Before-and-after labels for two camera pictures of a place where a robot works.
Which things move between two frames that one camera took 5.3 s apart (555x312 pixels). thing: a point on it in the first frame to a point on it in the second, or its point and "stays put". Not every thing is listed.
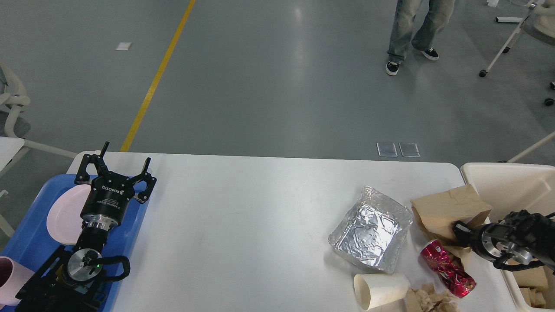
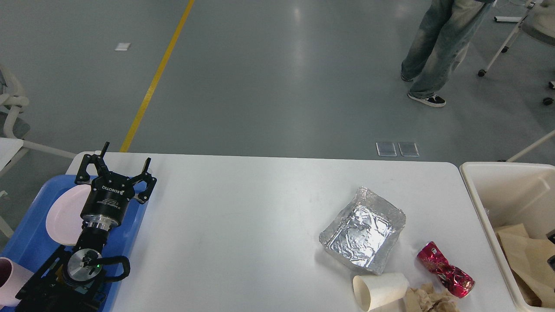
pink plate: [64, 218] stays put
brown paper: [427, 299] stays put
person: [439, 14] to [440, 43]
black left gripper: [109, 197] stays put
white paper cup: [372, 290] stays put
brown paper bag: [435, 214] to [529, 256]
